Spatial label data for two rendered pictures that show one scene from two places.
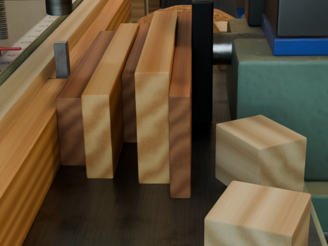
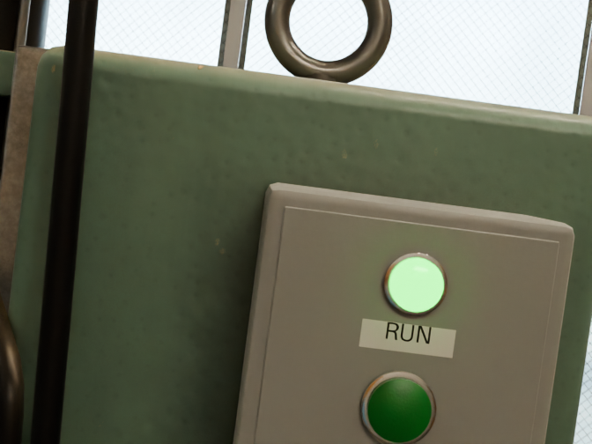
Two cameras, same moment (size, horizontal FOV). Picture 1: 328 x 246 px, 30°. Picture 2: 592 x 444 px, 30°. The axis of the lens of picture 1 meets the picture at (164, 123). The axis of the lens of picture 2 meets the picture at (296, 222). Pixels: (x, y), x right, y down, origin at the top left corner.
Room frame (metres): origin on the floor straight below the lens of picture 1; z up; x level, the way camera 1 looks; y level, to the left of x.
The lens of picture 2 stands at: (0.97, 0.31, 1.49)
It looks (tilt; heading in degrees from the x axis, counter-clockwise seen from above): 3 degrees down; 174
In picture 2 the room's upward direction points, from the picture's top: 7 degrees clockwise
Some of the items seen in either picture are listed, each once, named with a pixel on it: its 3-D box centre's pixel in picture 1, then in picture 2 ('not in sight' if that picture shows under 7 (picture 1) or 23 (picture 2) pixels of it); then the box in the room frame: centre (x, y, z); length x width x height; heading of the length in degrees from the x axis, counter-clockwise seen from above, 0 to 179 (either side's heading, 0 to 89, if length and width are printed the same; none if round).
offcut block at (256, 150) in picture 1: (258, 158); not in sight; (0.33, -0.06, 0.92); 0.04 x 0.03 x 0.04; 27
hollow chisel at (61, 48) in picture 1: (63, 75); not in sight; (0.44, 0.07, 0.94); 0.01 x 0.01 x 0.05; 87
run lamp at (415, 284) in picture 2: not in sight; (416, 284); (0.63, 0.38, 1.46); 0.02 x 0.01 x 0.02; 87
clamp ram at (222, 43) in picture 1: (240, 49); not in sight; (0.46, -0.06, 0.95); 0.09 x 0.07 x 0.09; 177
